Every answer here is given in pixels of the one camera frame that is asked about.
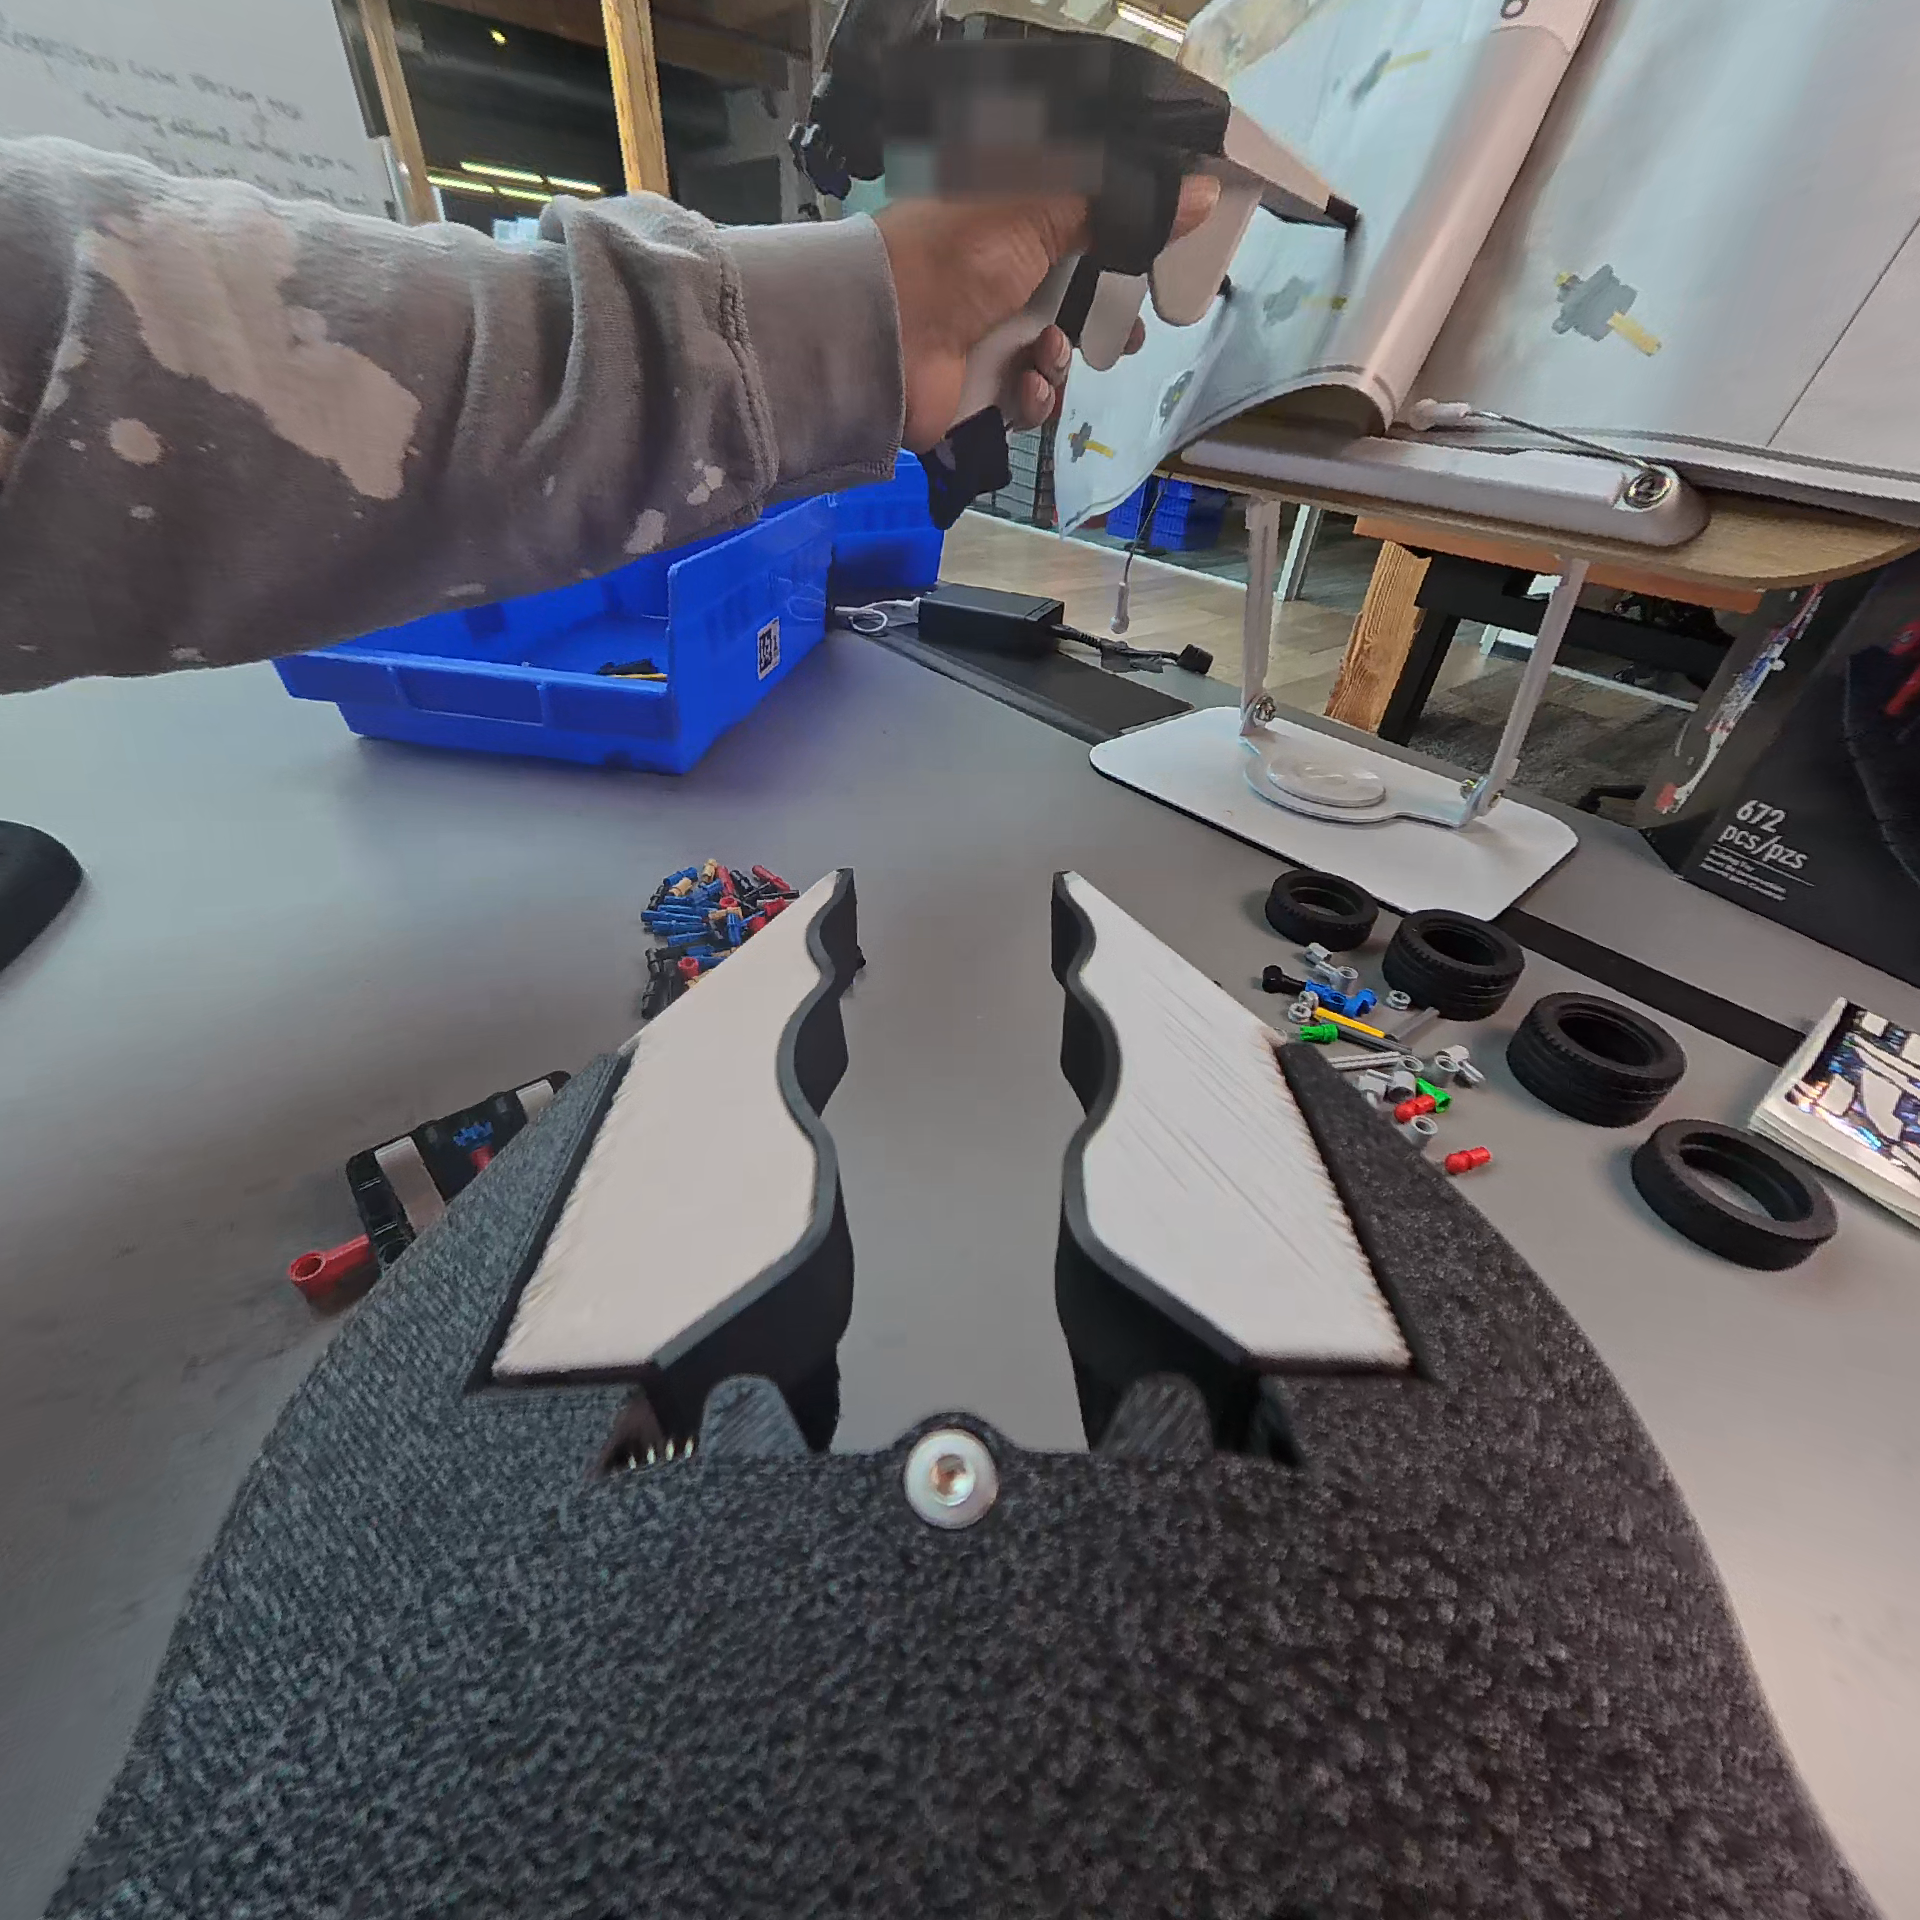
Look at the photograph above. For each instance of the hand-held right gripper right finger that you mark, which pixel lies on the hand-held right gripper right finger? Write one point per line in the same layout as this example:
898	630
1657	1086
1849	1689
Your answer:
1229	1200

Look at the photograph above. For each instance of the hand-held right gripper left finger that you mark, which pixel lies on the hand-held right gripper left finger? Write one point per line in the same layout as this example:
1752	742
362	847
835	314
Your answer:
674	1200

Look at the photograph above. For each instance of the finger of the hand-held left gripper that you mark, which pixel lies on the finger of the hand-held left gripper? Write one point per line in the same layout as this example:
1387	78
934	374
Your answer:
1276	166

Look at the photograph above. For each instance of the black brick frame assembly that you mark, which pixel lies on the black brick frame assembly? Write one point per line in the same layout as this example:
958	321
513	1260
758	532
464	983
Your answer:
434	1161

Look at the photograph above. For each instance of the pile of coloured connector pins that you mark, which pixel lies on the pile of coloured connector pins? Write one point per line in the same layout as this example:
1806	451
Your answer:
704	915

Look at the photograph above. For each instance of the large instruction booklet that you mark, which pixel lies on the large instruction booklet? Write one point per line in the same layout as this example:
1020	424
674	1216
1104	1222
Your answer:
1651	195

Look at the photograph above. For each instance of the person's left forearm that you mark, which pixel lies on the person's left forearm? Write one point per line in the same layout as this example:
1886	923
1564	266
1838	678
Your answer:
451	420

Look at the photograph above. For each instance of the grey desk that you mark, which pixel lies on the grey desk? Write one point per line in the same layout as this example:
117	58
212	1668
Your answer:
299	930

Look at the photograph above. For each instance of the black desk strip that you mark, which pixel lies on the black desk strip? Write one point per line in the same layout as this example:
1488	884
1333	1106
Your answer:
1050	698

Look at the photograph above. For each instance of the person's left hand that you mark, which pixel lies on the person's left hand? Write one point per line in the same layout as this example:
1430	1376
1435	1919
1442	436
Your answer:
961	284

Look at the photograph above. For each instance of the cluster of small mixed bricks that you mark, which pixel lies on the cluster of small mixed bricks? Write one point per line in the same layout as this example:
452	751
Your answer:
1387	1072

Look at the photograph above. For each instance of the black toy tyre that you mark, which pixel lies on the black toy tyre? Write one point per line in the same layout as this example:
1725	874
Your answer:
1539	1065
1284	908
1410	968
1662	1194

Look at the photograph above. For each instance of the white book stand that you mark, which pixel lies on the white book stand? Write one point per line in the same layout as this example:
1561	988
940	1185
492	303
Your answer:
1171	764

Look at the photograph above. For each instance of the wooden side table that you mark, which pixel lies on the wooden side table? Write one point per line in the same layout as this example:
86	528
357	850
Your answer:
1395	630

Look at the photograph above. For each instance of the black and yellow brick pieces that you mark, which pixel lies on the black and yellow brick pieces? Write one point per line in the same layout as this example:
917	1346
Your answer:
628	670

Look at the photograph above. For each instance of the black power adapter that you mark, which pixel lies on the black power adapter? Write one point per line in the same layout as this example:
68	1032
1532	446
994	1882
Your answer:
989	618

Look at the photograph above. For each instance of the blue open-front plastic bin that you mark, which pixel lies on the blue open-front plastic bin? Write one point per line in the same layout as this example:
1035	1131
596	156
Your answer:
721	646

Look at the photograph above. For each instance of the small glossy booklet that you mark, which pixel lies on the small glossy booklet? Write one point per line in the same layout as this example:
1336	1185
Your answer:
1844	1108

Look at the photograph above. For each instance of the black toy set box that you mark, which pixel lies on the black toy set box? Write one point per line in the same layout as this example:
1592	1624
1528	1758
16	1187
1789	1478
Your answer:
1798	779

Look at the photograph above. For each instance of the black rounded pad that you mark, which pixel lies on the black rounded pad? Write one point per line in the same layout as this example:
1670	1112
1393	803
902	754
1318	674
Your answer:
30	892

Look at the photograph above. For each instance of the whiteboard with writing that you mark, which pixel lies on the whiteboard with writing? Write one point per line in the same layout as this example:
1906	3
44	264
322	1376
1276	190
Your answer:
180	89

